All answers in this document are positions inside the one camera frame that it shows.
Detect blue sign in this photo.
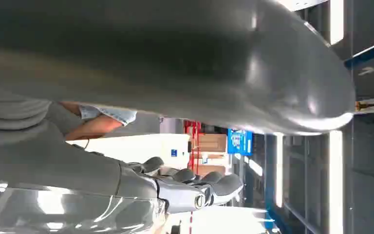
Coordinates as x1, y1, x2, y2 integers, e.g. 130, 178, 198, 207
227, 129, 254, 156

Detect red post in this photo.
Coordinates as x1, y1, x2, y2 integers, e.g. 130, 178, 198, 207
184, 120, 202, 176

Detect white cabinet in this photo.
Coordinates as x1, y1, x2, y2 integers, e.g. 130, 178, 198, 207
67, 134, 191, 169

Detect blue ceiling beam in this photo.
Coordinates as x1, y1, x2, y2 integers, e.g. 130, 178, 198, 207
344, 36, 374, 69

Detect person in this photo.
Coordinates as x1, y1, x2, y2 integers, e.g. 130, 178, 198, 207
57, 101, 138, 141

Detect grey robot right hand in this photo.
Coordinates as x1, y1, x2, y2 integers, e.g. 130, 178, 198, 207
0, 0, 356, 234

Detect ceiling light strip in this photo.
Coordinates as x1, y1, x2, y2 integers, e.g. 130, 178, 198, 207
275, 133, 284, 208
329, 0, 345, 45
328, 130, 344, 234

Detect brown cardboard box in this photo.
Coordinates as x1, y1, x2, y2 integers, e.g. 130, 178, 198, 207
201, 164, 227, 177
199, 134, 228, 153

